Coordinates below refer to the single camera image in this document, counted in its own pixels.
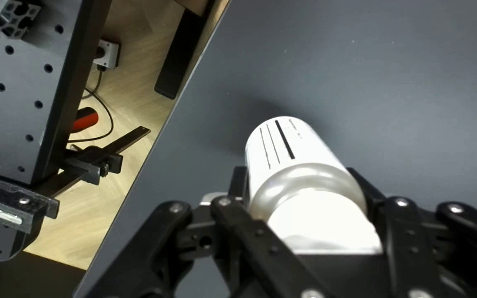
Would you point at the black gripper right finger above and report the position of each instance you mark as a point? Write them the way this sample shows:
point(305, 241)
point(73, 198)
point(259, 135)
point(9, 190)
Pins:
point(414, 241)

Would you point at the grey perforated metal plate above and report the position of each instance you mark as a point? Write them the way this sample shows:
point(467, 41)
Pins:
point(17, 99)

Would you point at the white wall power socket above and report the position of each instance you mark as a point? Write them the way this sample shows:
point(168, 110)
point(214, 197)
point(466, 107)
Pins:
point(106, 53)

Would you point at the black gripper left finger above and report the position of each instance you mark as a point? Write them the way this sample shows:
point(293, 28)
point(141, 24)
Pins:
point(232, 236)

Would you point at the white plastic bottle black lines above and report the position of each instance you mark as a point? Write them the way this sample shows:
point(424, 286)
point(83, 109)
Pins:
point(298, 165)

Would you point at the black bar clamp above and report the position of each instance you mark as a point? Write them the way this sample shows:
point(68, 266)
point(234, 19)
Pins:
point(98, 157)

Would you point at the black table leg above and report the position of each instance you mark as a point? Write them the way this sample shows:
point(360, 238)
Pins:
point(182, 49)

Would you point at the black metal frame bar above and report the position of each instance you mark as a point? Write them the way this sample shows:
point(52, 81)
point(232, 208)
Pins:
point(73, 82)

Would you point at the silver aluminium extrusion profile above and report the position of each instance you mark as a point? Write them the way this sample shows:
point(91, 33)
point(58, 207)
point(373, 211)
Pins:
point(12, 13)

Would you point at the black bracket with label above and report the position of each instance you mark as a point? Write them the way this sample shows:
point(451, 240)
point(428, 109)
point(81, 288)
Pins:
point(7, 208)

